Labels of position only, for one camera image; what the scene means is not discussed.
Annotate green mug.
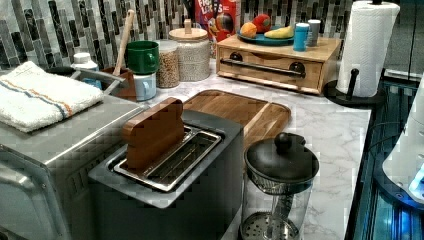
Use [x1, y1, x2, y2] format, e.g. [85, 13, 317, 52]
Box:
[126, 41, 159, 75]

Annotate white striped folded towel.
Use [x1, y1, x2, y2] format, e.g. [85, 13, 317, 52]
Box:
[0, 61, 104, 133]

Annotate glass jar of grains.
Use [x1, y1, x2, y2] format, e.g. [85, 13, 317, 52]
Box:
[157, 40, 180, 88]

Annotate light blue mug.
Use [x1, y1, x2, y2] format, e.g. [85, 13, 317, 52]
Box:
[134, 73, 156, 101]

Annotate orange toy fruit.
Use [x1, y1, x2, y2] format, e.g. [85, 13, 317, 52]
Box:
[240, 22, 257, 38]

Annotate red cereal box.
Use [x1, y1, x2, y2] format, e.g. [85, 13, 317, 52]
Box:
[194, 0, 241, 42]

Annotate grey two-slot toaster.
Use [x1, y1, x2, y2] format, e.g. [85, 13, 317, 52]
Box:
[89, 110, 243, 240]

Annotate brown wooden toast slice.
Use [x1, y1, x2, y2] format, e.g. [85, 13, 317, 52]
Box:
[122, 97, 184, 171]

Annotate blue shaker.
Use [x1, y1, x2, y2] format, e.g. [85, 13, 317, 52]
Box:
[293, 23, 309, 52]

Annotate brown utensil holder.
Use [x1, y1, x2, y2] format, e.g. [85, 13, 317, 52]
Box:
[111, 68, 137, 102]

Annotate white paper towel roll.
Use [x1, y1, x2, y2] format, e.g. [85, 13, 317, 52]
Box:
[336, 1, 400, 97]

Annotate white bottle blue label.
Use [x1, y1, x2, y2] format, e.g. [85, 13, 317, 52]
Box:
[71, 52, 102, 89]

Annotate wooden spoon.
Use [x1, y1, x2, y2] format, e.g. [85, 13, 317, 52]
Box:
[113, 9, 135, 76]

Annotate ceramic jar wooden lid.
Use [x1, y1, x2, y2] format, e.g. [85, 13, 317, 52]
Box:
[169, 19, 210, 82]

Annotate wooden cutting board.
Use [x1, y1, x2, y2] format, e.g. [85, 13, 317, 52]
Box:
[184, 90, 291, 149]

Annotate red toy apple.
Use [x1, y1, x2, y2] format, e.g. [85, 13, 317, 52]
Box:
[252, 14, 271, 33]

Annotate black paper towel holder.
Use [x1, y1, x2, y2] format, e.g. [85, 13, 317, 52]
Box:
[323, 68, 386, 109]

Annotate wooden drawer box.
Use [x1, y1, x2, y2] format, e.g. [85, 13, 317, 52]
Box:
[216, 36, 340, 95]

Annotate teal plate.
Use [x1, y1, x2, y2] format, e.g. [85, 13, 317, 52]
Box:
[237, 30, 294, 46]

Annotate black drawer handle bar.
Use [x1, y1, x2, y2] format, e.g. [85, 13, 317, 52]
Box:
[219, 52, 306, 78]

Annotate glass french press black lid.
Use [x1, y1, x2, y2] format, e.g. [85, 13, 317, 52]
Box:
[238, 132, 319, 240]

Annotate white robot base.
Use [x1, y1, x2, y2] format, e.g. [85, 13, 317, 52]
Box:
[382, 79, 424, 207]

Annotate stainless steel toaster oven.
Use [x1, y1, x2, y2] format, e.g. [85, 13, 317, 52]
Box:
[0, 95, 143, 240]

